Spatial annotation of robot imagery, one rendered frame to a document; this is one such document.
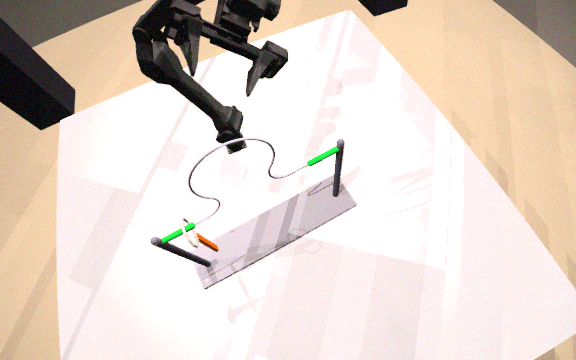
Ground orange bar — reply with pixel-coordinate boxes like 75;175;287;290
180;217;219;252

